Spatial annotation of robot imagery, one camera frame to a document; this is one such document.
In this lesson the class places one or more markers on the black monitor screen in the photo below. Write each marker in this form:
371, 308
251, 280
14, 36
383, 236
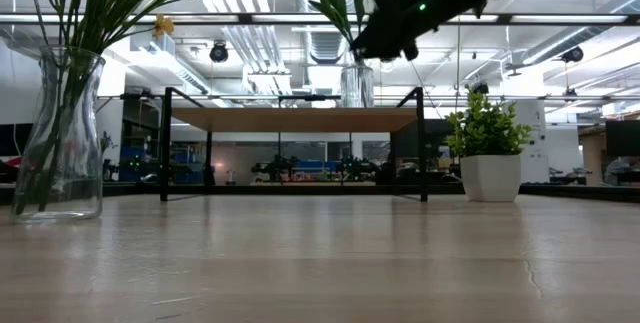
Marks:
622, 138

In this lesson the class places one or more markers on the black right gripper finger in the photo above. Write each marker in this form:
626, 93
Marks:
385, 45

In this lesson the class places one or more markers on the orchid spray with grass leaves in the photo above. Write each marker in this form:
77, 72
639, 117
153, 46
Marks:
95, 13

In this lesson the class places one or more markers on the clear glass vase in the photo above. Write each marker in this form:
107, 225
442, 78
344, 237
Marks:
60, 163
357, 88

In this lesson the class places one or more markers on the wooden shelf with black legs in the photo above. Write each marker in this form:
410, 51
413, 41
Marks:
295, 119

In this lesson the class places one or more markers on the green plant in white pot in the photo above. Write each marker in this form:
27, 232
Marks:
490, 163

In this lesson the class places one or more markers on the black round ceiling fixture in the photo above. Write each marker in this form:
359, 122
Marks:
219, 53
573, 54

